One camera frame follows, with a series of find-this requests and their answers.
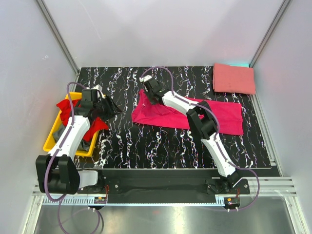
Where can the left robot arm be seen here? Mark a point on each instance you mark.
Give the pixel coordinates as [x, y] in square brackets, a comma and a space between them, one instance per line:
[82, 119]

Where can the folded teal t shirt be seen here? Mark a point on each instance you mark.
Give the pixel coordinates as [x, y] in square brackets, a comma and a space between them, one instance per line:
[237, 64]

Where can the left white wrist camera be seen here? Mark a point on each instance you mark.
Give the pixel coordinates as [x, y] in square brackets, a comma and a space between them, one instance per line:
[98, 88]

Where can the grey t shirt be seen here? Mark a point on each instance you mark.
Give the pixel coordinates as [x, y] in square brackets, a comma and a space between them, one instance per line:
[83, 146]

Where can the magenta pink t shirt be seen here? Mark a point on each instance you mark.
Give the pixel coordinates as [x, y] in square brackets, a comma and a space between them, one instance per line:
[228, 114]

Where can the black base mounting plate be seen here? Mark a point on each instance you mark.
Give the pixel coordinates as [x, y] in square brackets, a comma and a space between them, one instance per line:
[167, 186]

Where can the left aluminium frame post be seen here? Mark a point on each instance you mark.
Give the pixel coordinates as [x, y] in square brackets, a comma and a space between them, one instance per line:
[57, 35]

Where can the right aluminium frame post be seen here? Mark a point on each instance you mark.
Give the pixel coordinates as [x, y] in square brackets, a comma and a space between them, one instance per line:
[270, 31]

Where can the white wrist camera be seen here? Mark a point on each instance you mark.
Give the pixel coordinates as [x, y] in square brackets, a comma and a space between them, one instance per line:
[145, 78]
[98, 88]

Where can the folded salmon pink t shirt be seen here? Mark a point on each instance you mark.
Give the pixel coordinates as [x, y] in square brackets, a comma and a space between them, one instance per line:
[233, 79]

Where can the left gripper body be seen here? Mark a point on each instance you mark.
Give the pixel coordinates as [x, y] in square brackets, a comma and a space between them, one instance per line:
[100, 106]

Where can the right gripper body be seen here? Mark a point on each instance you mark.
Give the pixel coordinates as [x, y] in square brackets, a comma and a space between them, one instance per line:
[150, 96]

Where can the aluminium frame post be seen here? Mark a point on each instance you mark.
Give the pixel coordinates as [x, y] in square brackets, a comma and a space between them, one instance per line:
[57, 35]
[270, 31]

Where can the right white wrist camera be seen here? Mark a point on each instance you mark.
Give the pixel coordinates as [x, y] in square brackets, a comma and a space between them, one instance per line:
[145, 78]

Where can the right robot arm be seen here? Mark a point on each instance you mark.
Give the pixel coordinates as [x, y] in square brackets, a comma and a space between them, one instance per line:
[203, 125]

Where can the red t shirt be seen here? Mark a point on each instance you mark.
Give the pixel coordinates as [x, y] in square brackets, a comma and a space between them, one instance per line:
[65, 113]

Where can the yellow plastic bin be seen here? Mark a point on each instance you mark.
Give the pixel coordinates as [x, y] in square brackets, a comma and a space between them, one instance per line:
[50, 143]

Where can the aluminium rail profile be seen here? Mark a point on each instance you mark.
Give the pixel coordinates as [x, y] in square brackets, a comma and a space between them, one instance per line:
[265, 187]

